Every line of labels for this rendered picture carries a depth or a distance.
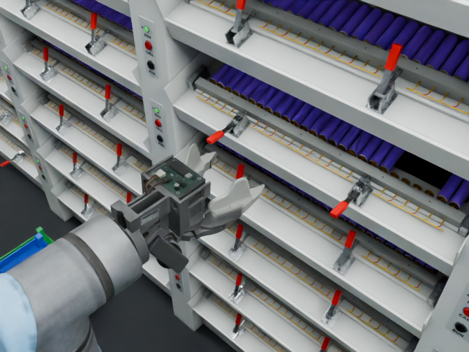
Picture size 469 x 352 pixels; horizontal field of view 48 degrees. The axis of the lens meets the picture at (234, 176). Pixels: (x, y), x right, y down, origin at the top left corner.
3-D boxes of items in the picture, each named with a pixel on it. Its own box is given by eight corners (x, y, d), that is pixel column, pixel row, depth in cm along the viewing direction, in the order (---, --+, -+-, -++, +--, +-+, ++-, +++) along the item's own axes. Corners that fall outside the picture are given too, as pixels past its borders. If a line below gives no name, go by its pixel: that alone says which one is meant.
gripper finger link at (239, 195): (278, 174, 68) (212, 194, 65) (273, 206, 72) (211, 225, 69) (266, 160, 70) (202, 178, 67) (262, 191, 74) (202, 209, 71)
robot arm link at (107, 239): (118, 311, 61) (69, 263, 66) (150, 286, 64) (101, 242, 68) (110, 265, 55) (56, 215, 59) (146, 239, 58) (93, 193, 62)
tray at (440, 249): (450, 277, 81) (458, 253, 73) (178, 118, 111) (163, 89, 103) (512, 182, 87) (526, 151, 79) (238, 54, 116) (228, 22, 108)
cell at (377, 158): (398, 142, 90) (377, 169, 88) (389, 137, 91) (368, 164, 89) (399, 135, 89) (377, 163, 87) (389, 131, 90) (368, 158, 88)
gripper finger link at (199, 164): (218, 128, 74) (190, 169, 68) (216, 160, 78) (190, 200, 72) (197, 123, 75) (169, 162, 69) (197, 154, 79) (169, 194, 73)
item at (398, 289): (421, 339, 94) (427, 317, 83) (184, 181, 123) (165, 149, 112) (477, 252, 100) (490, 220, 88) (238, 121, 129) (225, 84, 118)
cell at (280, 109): (302, 96, 100) (281, 119, 98) (294, 92, 101) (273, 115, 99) (301, 89, 99) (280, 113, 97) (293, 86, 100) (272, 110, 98)
